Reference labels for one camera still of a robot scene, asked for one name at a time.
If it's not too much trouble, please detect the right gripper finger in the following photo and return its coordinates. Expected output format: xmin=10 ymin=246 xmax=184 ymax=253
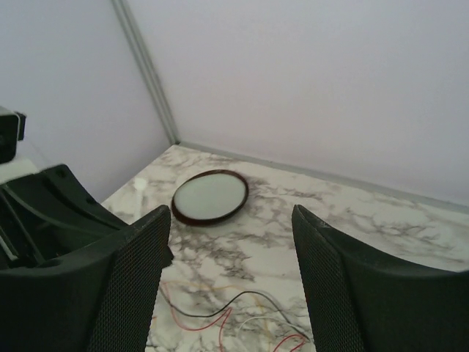
xmin=292 ymin=205 xmax=468 ymax=351

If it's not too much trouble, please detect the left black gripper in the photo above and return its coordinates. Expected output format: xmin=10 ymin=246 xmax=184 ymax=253
xmin=1 ymin=164 xmax=171 ymax=351

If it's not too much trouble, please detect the red wire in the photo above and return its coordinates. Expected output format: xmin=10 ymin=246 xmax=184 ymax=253
xmin=160 ymin=282 xmax=309 ymax=352

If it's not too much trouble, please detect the yellow wire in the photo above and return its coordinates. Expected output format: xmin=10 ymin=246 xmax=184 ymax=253
xmin=149 ymin=280 xmax=294 ymax=352

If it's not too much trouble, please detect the white wire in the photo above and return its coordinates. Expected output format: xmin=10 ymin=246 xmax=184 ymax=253
xmin=236 ymin=291 xmax=305 ymax=338

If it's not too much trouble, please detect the black wire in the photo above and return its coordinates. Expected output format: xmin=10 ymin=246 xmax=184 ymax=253
xmin=170 ymin=290 xmax=312 ymax=342

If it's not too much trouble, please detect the round brown rimmed plate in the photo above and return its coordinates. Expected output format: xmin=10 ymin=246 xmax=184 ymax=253
xmin=171 ymin=169 xmax=249 ymax=227

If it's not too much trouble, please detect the left aluminium corner post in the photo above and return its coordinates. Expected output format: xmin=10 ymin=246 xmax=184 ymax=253
xmin=111 ymin=0 xmax=181 ymax=144

